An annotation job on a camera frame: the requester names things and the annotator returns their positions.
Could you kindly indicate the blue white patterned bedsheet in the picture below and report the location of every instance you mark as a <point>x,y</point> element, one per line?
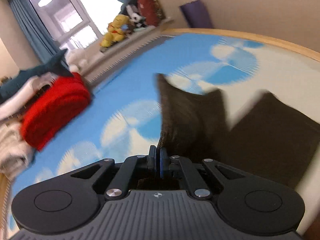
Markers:
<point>158,207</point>

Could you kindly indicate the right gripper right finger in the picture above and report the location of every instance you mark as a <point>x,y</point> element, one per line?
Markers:
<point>244,201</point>

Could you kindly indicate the white framed window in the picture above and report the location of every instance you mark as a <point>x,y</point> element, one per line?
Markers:
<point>76,24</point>

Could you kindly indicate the white plush toy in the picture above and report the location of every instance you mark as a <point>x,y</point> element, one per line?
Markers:
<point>77,60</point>

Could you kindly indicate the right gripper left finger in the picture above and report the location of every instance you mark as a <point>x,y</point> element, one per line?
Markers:
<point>69,201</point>

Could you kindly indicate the teal shark plush toy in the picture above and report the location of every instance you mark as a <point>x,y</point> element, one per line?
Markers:
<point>54,65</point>

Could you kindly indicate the dark brown corduroy pants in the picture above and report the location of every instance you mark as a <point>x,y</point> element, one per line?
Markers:
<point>272,140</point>

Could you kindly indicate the panda plush toy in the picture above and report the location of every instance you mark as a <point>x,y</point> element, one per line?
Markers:
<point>136,18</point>

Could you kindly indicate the left blue curtain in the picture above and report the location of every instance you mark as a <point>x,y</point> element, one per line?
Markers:
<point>34,30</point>

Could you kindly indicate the wooden bed frame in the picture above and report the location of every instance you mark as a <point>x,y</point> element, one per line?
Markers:
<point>124,116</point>

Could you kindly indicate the cream folded blanket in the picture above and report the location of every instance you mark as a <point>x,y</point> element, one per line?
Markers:
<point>16,153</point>

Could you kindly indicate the purple rolled mat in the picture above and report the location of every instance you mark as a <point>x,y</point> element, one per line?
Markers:
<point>196,15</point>

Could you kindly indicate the red folded blanket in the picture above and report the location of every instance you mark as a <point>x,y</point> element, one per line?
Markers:
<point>67,98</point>

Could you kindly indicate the yellow plush toy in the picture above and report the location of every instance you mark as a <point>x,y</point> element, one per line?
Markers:
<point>115,33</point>

